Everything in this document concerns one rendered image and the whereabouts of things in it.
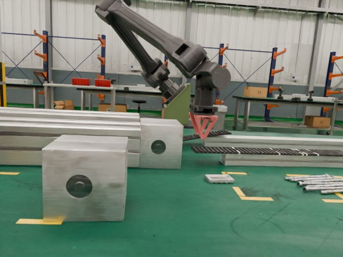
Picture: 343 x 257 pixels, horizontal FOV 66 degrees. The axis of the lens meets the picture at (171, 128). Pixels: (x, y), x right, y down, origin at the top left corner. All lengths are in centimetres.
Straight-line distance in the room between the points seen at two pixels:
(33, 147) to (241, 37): 840
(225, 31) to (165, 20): 183
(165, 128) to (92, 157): 25
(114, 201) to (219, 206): 16
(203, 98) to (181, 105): 44
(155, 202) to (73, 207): 12
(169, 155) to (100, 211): 25
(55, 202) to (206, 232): 19
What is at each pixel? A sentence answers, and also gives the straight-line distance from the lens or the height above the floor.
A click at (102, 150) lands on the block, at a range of 34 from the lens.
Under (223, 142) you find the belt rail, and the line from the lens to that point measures 84.
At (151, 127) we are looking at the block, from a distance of 56.
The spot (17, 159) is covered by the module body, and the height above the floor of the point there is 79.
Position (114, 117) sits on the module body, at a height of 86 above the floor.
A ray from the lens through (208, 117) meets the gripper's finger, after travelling 78.
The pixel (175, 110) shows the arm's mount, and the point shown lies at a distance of 121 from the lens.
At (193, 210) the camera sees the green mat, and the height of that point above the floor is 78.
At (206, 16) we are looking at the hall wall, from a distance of 866.
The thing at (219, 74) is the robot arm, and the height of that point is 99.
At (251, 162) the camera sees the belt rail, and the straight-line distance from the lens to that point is 66.
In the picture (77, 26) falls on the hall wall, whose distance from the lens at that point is 877.
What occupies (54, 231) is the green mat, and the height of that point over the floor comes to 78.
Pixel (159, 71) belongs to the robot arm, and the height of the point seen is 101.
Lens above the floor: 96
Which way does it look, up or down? 10 degrees down
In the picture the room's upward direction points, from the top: 4 degrees clockwise
